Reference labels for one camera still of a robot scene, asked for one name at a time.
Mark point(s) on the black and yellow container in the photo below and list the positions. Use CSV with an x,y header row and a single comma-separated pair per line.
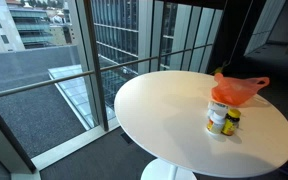
x,y
231,123

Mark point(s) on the dark floor vent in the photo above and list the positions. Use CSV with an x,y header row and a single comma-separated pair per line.
x,y
126,137

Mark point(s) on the dark window mullion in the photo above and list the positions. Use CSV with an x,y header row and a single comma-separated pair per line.
x,y
95,66

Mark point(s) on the small yellow green object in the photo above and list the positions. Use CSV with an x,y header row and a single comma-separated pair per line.
x,y
218,70

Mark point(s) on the metal window handrail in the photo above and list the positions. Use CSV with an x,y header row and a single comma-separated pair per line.
x,y
67,77

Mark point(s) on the white bottle orange label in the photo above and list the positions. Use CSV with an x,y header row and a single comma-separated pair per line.
x,y
214,125

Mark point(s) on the white table pedestal base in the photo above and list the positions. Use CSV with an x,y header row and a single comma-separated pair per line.
x,y
157,171

